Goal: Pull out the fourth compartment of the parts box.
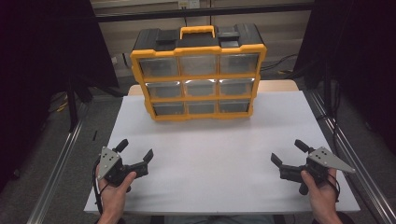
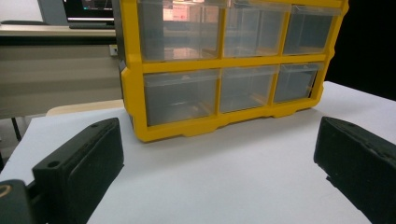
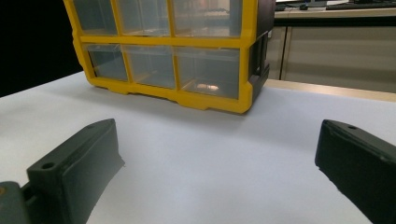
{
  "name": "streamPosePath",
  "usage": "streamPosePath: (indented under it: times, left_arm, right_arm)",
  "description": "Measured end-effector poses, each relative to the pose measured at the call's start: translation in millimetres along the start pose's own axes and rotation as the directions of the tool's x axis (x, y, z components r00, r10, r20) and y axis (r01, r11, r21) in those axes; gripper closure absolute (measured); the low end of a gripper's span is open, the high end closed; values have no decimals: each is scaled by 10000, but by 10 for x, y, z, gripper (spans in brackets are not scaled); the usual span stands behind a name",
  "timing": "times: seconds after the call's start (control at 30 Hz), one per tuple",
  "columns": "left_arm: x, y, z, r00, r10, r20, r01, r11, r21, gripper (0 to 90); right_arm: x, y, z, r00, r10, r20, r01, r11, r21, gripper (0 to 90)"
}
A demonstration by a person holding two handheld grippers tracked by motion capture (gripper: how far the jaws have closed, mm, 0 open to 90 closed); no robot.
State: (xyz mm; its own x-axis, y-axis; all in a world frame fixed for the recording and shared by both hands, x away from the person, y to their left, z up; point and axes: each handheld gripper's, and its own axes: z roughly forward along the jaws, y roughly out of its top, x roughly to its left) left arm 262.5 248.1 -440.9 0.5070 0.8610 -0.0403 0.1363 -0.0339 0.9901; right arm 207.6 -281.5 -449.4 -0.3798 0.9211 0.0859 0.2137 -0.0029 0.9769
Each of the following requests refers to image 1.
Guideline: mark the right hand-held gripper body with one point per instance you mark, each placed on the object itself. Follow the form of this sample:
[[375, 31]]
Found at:
[[327, 159]]

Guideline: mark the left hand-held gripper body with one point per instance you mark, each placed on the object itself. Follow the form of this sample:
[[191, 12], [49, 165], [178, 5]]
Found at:
[[109, 161]]

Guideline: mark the person's left hand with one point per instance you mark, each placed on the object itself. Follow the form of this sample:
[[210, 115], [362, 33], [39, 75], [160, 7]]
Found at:
[[113, 196]]

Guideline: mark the person's right hand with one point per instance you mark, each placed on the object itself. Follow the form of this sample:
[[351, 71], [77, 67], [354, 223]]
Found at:
[[322, 196]]

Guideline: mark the white table cover sheet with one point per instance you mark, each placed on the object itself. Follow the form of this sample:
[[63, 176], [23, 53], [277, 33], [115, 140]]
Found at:
[[211, 161]]

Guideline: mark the black stand leg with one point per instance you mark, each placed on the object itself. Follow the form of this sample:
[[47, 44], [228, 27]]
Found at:
[[72, 105]]

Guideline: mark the set of clear plastic drawers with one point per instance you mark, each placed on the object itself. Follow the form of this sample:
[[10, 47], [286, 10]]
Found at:
[[158, 67]]

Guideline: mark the black curtain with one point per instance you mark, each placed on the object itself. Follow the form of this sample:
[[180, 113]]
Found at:
[[358, 62], [43, 62]]

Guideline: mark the yellow black drawer organizer cabinet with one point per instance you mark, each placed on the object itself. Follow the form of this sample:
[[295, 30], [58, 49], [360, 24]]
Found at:
[[199, 43]]

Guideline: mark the aluminium frame rail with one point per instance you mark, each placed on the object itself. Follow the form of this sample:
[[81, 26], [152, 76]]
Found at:
[[358, 161], [56, 174]]

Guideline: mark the black horizontal frame bar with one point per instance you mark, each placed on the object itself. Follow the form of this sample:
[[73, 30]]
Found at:
[[202, 12]]

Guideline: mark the white wall socket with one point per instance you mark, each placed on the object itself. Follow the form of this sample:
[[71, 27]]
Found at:
[[188, 3]]

